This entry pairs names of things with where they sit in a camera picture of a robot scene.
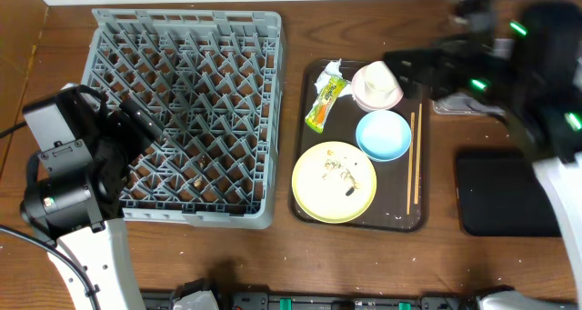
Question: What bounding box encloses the pink plastic bowl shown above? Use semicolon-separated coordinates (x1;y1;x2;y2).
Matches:
352;61;404;112

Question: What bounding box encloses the white napkin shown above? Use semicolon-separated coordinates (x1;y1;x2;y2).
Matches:
314;59;353;98

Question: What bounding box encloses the green snack wrapper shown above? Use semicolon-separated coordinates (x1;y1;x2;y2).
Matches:
305;75;347;134

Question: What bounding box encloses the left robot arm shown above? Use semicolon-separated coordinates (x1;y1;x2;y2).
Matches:
20;85;164;309

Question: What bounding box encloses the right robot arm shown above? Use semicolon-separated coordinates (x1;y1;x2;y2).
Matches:
383;0;581;286

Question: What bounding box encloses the grey dishwasher rack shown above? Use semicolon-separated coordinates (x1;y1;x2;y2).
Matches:
82;8;286;229

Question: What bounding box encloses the right wooden chopstick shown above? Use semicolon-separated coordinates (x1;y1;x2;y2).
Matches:
414;103;423;205

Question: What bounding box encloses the wooden chopstick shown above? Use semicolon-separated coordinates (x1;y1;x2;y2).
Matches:
414;103;423;205
406;112;416;215

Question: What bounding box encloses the cream plastic cup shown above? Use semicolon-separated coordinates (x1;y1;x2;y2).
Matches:
363;61;401;108

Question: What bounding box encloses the left wooden chopstick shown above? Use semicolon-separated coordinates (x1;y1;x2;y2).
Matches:
406;112;416;215

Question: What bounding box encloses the clear plastic bin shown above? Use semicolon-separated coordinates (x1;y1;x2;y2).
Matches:
431;93;505;115

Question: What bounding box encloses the light blue bowl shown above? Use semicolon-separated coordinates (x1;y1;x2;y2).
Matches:
356;110;411;162

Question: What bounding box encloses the dark brown tray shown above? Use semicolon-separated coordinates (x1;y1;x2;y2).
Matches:
288;58;430;234

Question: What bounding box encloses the black bin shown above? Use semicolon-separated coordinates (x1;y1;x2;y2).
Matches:
455;148;561;237

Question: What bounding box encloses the yellow plate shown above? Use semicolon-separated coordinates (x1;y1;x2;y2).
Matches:
291;141;377;224

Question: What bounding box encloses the cardboard wall panel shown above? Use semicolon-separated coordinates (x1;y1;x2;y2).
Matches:
0;0;50;175

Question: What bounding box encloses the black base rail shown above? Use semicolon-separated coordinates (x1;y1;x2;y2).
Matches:
141;278;479;310

